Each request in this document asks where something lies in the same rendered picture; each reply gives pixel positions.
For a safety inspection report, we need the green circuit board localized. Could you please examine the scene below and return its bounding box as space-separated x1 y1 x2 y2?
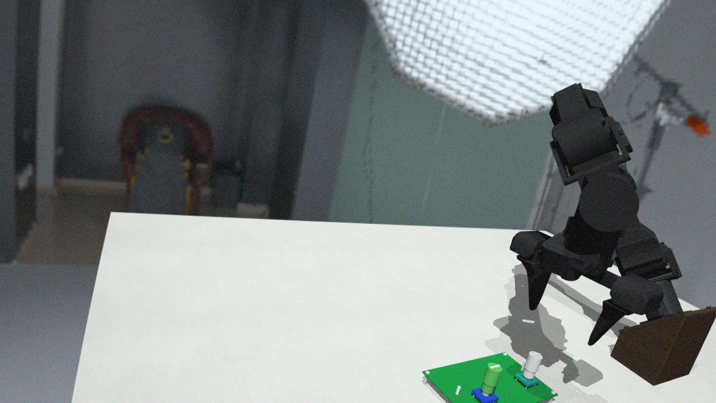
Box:
422 352 558 403

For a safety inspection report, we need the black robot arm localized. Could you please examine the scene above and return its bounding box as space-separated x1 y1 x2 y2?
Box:
540 83 683 324

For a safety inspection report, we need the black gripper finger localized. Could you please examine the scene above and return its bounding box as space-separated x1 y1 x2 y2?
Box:
516 255 551 310
588 299 634 346

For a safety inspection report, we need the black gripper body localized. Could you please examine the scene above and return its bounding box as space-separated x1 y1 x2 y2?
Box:
510 209 664 315

